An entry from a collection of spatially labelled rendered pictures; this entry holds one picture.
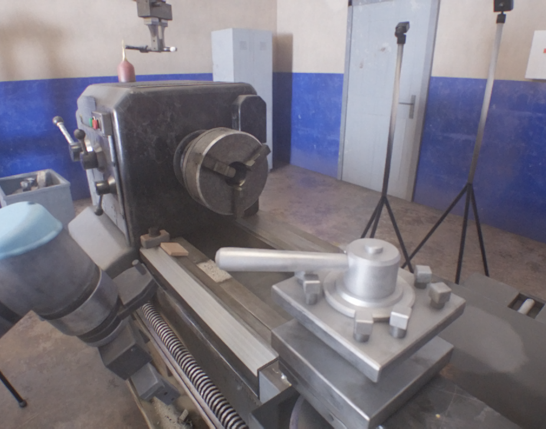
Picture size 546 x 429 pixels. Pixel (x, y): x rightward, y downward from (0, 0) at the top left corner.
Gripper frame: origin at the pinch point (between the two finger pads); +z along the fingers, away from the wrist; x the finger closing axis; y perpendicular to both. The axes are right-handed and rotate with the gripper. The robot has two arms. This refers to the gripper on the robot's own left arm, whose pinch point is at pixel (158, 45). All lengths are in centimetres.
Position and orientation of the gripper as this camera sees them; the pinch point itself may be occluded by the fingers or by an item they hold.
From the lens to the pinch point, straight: 133.4
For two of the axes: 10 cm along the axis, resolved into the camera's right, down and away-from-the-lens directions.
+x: 2.9, -3.7, 8.8
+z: 0.0, 9.2, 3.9
